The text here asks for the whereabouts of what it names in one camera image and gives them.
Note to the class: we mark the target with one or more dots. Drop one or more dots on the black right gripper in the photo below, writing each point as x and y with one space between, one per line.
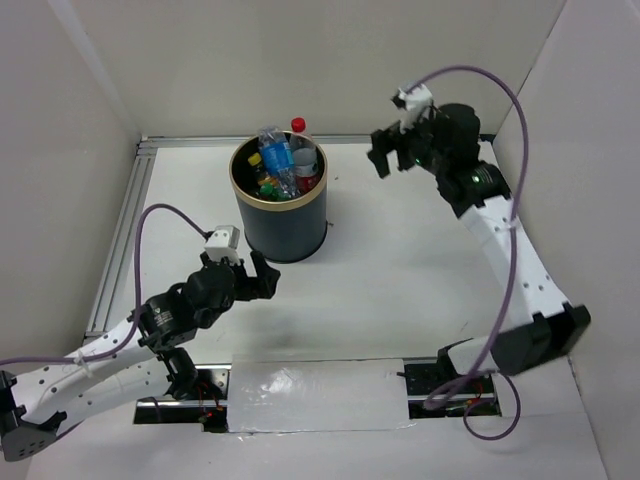
391 138

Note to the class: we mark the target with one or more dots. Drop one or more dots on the clear bottle red label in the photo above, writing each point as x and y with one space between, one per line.
304 154

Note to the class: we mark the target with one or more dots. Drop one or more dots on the clear bottle blue label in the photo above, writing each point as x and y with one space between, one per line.
275 151

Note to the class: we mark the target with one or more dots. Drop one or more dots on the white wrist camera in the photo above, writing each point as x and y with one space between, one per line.
415 101
222 244

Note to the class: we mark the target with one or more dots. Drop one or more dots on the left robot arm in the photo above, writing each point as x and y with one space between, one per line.
142 357

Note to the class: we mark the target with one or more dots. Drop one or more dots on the aluminium frame rail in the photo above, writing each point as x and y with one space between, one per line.
397 275

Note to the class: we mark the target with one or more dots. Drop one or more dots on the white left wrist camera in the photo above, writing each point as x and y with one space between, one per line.
222 244

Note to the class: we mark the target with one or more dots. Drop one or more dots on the small green bottle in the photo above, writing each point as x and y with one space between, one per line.
268 192

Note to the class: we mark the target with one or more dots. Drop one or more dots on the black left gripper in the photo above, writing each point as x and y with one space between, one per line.
264 284

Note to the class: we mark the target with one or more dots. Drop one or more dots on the clear bottle yellow cap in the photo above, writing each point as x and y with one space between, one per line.
258 169

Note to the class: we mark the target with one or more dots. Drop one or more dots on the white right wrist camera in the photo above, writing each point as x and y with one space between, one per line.
415 101

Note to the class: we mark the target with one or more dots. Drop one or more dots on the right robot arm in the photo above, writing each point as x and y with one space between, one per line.
536 324

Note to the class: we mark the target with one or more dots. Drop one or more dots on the black bin gold rim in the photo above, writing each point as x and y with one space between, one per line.
286 231

